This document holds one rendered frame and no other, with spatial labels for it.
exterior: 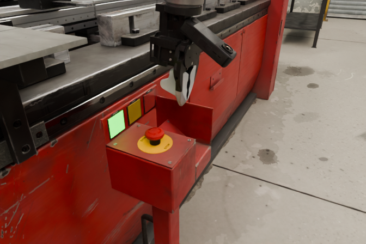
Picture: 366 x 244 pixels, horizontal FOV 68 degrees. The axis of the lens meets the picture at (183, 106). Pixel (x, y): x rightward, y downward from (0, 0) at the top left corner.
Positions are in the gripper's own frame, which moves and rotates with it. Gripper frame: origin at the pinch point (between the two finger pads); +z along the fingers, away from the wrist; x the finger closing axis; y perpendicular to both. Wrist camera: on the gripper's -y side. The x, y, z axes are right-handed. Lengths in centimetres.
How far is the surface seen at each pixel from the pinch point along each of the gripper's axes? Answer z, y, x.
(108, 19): -9.1, 36.3, -18.0
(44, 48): -15.3, 11.4, 23.7
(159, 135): 3.1, 0.0, 10.3
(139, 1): -6, 59, -67
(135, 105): 2.3, 9.9, 4.5
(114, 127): 3.9, 9.8, 12.1
